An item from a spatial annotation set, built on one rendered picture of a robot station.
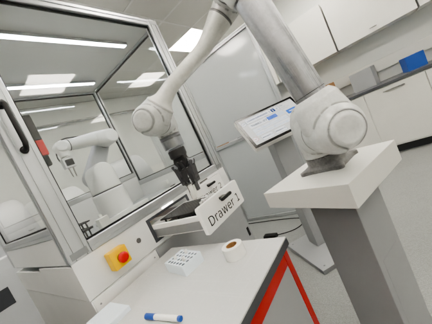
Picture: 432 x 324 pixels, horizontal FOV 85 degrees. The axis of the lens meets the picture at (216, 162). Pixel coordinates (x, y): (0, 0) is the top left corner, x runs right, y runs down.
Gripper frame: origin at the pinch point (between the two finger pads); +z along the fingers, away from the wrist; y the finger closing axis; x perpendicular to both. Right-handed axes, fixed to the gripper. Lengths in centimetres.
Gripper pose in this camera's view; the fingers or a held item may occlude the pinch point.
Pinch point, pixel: (195, 191)
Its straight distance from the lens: 103.3
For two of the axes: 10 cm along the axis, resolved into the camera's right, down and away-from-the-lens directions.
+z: 4.1, 9.1, 0.9
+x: -5.3, 3.2, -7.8
